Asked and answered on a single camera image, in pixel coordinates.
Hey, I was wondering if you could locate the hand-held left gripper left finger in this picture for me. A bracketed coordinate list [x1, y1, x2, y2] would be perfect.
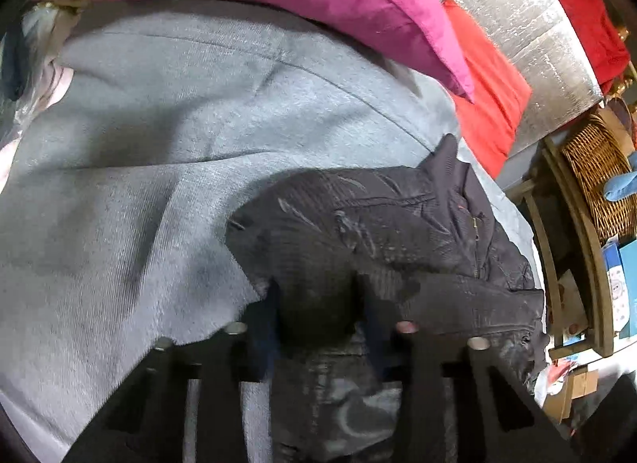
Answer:
[62, 279, 279, 463]

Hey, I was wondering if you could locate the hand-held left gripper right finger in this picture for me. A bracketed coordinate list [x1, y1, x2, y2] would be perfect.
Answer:
[353, 276, 583, 463]

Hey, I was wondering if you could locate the black quilted jacket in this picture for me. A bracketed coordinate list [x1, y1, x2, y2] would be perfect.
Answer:
[224, 133, 551, 463]

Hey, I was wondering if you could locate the cardboard box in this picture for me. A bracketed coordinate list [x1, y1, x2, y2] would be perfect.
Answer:
[542, 368, 600, 424]

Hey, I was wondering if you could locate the grey blanket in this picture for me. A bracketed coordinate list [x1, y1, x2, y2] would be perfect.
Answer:
[0, 0, 545, 463]

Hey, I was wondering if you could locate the wooden rack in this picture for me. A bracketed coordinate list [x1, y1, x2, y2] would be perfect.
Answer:
[508, 137, 615, 359]

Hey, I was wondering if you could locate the blue printed box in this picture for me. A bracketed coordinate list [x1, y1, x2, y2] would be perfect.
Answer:
[602, 239, 637, 339]

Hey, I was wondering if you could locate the red cushion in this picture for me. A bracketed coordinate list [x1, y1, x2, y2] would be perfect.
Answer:
[443, 0, 533, 180]

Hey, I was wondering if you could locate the wicker basket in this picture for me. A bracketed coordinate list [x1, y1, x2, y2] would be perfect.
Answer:
[561, 115, 637, 245]

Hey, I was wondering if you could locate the light blue cloth item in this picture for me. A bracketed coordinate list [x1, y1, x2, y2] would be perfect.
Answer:
[602, 152, 637, 202]

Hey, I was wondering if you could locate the clear plastic bag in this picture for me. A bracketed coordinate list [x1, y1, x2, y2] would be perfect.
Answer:
[0, 2, 75, 145]

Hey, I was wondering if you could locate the silver foil mat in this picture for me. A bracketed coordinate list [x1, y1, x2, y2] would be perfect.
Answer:
[403, 0, 605, 158]

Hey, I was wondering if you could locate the red cloth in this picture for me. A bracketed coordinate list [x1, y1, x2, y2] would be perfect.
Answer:
[522, 0, 633, 96]

